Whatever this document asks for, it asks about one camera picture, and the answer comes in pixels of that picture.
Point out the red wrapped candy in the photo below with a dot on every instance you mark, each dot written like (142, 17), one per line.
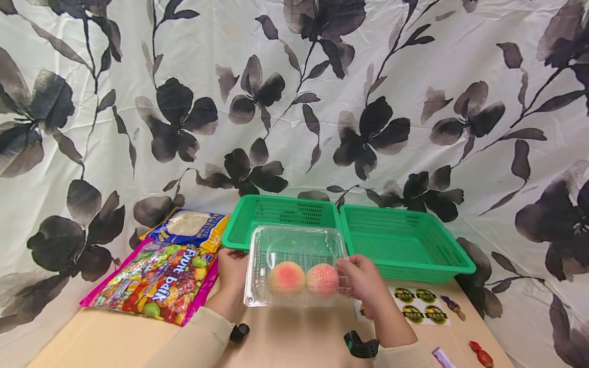
(482, 355)

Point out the colourful fruit candy bag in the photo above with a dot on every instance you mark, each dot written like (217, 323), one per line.
(152, 281)

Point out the green plastic basket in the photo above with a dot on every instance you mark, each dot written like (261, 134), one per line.
(280, 210)
(405, 240)

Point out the blue and yellow food packet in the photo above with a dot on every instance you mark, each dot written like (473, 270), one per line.
(188, 225)

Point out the pink peach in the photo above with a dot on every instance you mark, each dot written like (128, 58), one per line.
(322, 280)
(286, 277)

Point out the person's right fingers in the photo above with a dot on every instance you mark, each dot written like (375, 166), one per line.
(346, 284)

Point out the person's left hand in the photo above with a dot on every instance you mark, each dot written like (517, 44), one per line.
(231, 278)

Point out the person's right thumb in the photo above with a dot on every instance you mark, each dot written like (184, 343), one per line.
(353, 261)

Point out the white sheet of round stickers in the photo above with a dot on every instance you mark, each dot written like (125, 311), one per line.
(421, 305)

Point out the clear plastic clamshell box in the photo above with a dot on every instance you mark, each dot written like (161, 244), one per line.
(294, 245)

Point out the person's right hand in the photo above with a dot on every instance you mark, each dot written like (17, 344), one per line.
(368, 291)

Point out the purple and brown wrapped candy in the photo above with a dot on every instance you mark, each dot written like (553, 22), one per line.
(453, 306)

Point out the black wrist band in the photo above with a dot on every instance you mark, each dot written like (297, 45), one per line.
(239, 332)
(360, 346)

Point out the light purple wrapped candy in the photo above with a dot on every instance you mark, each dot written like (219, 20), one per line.
(443, 359)

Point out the person's left thumb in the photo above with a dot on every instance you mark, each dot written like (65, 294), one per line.
(237, 254)

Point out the person's right forearm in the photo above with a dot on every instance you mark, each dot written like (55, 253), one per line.
(399, 340)

